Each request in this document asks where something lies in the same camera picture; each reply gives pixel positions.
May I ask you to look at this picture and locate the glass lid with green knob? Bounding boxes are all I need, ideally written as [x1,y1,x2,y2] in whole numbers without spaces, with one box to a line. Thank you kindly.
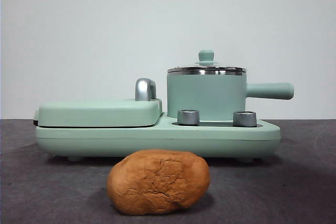
[167,49,247,76]

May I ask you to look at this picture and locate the silver control knob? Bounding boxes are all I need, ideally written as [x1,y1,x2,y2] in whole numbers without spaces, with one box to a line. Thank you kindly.
[177,109,200,125]
[233,110,257,127]

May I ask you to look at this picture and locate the mint green breakfast machine base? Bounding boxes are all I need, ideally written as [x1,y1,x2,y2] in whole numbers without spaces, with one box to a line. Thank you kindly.
[36,97,281,162]

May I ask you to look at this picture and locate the mint green griddle cover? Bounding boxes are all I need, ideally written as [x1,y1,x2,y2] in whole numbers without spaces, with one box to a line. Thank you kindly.
[33,98,163,128]

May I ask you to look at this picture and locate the chrome griddle cover handle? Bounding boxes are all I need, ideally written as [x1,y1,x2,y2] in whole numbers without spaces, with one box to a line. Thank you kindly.
[134,78,158,102]

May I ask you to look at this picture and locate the mint green handled pot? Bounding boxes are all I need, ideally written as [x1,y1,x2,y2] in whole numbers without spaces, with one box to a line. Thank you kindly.
[166,67,295,120]

